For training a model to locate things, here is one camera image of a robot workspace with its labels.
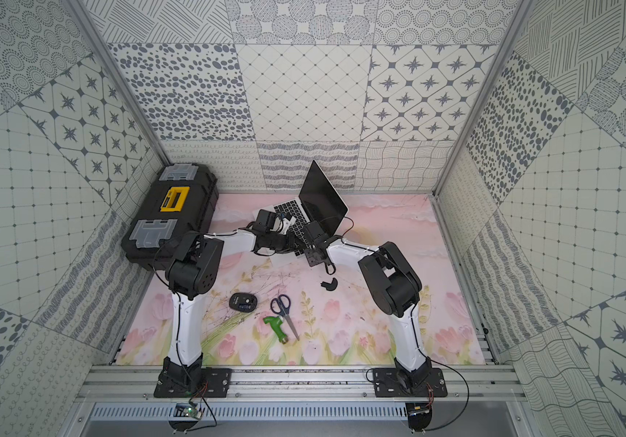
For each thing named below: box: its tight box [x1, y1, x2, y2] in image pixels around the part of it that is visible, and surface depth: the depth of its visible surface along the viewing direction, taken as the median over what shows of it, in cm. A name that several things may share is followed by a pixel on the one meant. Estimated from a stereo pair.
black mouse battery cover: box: [320, 277, 338, 292], surface depth 95 cm
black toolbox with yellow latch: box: [121, 162, 219, 272], surface depth 95 cm
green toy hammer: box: [262, 315, 289, 345], surface depth 85 cm
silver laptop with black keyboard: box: [252, 160, 350, 257], surface depth 106 cm
